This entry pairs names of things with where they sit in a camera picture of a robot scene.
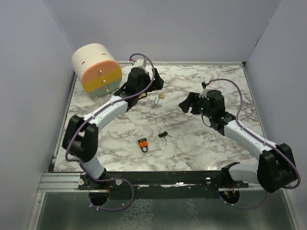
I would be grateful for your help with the black head key bunch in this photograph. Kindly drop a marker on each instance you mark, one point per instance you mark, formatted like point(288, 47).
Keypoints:
point(163, 135)

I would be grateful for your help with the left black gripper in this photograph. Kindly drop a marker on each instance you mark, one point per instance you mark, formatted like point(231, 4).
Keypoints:
point(157, 84)

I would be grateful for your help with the small brass padlock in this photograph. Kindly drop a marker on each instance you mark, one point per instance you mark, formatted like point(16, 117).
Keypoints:
point(157, 99)

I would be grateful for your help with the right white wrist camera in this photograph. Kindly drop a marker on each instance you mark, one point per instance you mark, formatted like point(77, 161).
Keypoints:
point(206, 87)

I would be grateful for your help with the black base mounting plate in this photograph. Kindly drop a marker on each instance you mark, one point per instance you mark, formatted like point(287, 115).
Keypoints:
point(161, 184)

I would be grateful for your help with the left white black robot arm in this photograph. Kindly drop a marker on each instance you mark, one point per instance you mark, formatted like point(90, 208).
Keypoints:
point(81, 135)

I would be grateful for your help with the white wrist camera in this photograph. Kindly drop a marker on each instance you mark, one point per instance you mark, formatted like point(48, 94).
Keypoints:
point(206, 87)
point(140, 64)

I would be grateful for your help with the orange black padlock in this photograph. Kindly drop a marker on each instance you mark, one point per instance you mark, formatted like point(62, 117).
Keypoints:
point(143, 144)

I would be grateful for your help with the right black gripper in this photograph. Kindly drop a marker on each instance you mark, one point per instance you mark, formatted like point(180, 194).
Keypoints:
point(192, 100)

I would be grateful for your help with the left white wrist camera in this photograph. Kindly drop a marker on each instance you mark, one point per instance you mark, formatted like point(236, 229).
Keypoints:
point(140, 64)

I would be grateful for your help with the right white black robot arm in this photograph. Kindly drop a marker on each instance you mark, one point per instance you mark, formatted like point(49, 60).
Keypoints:
point(275, 167)

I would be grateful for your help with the round pastel drawer box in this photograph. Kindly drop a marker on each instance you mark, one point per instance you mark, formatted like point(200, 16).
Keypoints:
point(97, 70)

